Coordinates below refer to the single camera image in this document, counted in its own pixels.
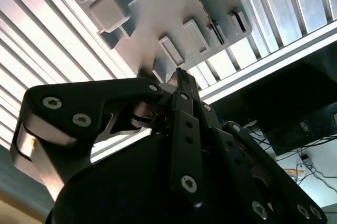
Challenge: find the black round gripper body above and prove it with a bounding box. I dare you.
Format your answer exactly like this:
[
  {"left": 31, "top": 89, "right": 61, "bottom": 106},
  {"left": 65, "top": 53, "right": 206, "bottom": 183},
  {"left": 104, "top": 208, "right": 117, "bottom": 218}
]
[{"left": 44, "top": 133, "right": 255, "bottom": 224}]

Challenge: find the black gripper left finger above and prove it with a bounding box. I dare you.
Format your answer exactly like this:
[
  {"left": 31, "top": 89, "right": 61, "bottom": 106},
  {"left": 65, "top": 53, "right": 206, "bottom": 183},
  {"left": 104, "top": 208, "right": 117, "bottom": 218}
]
[{"left": 9, "top": 67, "right": 208, "bottom": 204}]

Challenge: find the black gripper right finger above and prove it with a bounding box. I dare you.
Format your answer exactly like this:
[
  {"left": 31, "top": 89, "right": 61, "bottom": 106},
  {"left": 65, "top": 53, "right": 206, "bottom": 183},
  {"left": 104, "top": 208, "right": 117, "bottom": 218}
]
[{"left": 184, "top": 72, "right": 328, "bottom": 224}]

